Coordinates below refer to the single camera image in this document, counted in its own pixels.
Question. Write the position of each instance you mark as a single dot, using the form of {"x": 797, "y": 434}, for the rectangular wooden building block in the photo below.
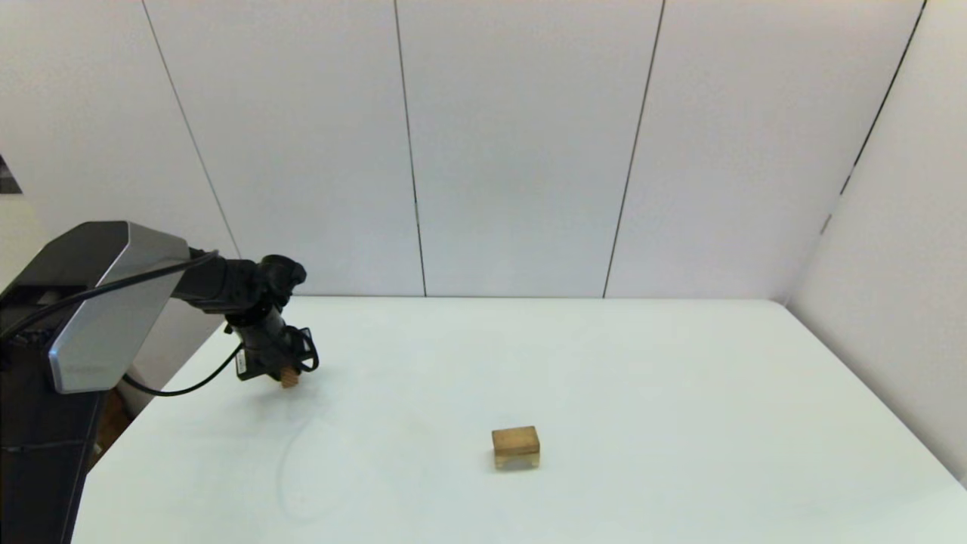
{"x": 515, "y": 440}

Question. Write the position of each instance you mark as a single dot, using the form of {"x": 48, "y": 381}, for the arched wooden building block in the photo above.
{"x": 517, "y": 462}

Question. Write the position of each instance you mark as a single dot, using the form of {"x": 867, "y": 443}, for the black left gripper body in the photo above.
{"x": 266, "y": 346}

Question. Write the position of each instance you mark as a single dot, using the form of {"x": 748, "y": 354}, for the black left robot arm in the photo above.
{"x": 98, "y": 302}

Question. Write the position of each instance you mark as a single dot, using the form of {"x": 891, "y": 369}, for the striped triangular wooden block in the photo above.
{"x": 290, "y": 380}

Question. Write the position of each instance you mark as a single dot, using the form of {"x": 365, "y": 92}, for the dark wall picture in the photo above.
{"x": 7, "y": 180}

